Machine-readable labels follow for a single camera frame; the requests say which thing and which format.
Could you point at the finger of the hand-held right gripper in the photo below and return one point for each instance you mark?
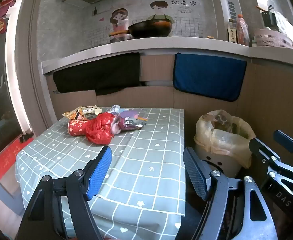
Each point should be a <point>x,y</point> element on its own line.
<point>287,140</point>
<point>261,150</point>

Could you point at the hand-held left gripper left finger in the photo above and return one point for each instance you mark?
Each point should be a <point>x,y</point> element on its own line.
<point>100,172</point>

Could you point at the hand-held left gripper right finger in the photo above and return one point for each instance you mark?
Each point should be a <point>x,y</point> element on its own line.
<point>195,175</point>

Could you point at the white trash bin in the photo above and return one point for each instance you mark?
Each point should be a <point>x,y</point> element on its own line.
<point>221,163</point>

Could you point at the red drink can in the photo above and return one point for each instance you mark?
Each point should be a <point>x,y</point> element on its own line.
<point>77,127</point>

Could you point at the pink cartoon snack packet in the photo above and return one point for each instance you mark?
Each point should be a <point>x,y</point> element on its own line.
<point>131,120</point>

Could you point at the orange snack wrapper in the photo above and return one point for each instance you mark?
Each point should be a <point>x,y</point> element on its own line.
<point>72,114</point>

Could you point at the red plastic bag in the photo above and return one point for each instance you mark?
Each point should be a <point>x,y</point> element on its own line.
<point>100,128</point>

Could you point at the grey checked tablecloth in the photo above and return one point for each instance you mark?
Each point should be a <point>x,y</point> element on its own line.
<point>141,155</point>

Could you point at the brown cardboard panel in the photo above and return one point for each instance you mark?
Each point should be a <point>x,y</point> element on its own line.
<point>274,92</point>

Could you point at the dark shoe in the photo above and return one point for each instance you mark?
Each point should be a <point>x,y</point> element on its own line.
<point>30,135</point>
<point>22,138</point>

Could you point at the blue towel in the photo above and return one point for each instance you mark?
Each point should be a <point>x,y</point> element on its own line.
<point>209,77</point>

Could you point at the red floor mat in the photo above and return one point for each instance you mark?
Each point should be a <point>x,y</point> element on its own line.
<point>11,155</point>

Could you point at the black cloth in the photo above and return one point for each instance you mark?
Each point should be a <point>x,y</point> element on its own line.
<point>99,72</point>

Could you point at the pink plastic basket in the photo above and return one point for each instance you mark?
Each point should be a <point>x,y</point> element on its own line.
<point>271,40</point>

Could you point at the white cloth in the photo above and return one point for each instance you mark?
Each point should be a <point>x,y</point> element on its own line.
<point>285,23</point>

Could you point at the glass sliding door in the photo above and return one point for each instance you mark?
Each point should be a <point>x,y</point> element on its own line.
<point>4,105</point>

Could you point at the orange capped plastic bottle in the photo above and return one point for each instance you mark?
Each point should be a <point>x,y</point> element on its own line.
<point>242,30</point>

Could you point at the dark sauce bottle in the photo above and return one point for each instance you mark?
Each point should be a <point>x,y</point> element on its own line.
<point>232,33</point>

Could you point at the grey kitchen counter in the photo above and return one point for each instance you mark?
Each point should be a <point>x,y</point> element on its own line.
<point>91,52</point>

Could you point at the black utensil rack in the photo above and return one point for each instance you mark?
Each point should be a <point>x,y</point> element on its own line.
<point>267,17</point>

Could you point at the white wall grille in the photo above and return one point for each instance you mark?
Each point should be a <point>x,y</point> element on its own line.
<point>232,8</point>

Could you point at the cartoon wall sticker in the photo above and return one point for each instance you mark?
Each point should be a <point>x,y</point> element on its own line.
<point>119,17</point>

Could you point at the small black wall fixture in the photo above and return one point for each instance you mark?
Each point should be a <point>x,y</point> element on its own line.
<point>95,11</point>

